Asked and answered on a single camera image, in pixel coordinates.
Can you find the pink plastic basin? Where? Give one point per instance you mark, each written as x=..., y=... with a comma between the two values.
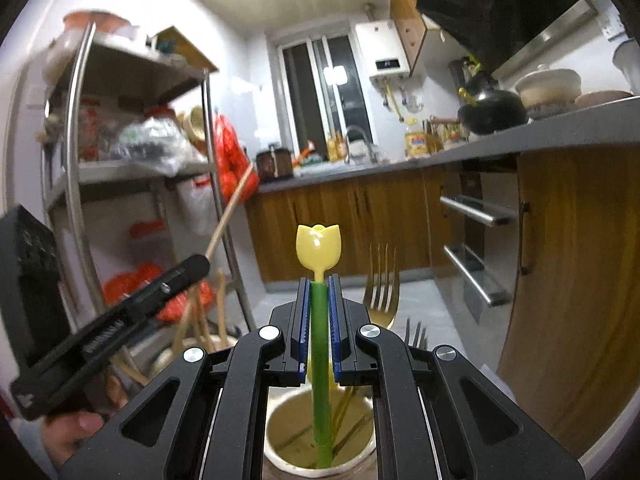
x=97, y=22

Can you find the white floral ceramic utensil holder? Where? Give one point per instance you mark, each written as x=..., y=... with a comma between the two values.
x=287, y=425

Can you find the orange kitchen tool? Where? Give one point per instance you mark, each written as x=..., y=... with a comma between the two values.
x=305, y=152

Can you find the kitchen window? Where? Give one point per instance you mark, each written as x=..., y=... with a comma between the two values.
x=305, y=95

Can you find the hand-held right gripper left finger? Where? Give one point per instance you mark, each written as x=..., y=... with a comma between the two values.
x=300, y=330

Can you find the wooden base cabinet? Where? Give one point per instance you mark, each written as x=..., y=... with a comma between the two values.
x=310, y=210
x=575, y=260

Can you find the white casserole pot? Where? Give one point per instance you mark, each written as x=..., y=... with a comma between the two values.
x=547, y=85

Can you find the beige hanging ladle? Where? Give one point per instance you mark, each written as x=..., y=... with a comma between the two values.
x=192, y=127

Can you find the crumpled red plastic bag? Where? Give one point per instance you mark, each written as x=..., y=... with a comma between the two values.
x=130, y=285

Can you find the wooden wall cabinet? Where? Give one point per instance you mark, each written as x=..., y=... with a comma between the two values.
x=405, y=20

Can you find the white container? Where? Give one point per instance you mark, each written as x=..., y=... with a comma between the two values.
x=357, y=152

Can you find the dark pressure cooker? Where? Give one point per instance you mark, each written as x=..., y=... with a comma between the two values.
x=274, y=165

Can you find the clear plastic bag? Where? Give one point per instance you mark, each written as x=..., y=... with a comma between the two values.
x=150, y=145

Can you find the black range hood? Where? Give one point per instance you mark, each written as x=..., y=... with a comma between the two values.
x=500, y=5

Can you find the green stick with yellow tulip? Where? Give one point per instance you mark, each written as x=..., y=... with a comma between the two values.
x=318, y=247

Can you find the pink bowl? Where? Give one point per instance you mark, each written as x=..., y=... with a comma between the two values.
x=602, y=99

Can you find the gold fork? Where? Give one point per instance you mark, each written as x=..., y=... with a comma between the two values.
x=380, y=305

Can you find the black wok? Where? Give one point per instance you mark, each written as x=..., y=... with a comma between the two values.
x=492, y=112

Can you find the chrome sink faucet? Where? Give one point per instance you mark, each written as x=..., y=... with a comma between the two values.
x=372, y=152

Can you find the person's left hand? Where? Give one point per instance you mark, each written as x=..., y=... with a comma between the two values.
x=72, y=432

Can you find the yellow soap bottle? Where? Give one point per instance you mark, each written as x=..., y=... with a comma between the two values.
x=336, y=147

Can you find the grey kitchen countertop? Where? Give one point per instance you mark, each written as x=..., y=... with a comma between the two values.
x=500, y=142

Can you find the clear container with red lid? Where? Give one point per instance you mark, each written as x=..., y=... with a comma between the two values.
x=147, y=245

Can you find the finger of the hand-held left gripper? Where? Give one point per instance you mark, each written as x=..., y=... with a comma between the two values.
x=185, y=272

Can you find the tall red plastic bag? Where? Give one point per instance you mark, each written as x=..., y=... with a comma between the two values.
x=232, y=170

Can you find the yellow cooking oil bottle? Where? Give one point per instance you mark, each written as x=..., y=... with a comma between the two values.
x=416, y=142

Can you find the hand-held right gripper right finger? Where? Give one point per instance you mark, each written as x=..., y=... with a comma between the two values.
x=336, y=330

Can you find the white plastic bag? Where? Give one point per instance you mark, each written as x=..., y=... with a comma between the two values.
x=197, y=205

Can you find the wooden board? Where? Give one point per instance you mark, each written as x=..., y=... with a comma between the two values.
x=187, y=50

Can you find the silver fork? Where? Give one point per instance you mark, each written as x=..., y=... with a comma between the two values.
x=415, y=340

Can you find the stainless steel shelf rack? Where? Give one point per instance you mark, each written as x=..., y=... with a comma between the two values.
x=135, y=75

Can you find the kitchen knife holder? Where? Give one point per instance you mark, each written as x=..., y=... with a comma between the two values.
x=440, y=135

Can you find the stainless steel built-in oven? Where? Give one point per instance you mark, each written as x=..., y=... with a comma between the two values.
x=475, y=250

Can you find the white water heater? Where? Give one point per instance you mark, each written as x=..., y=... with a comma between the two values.
x=382, y=45

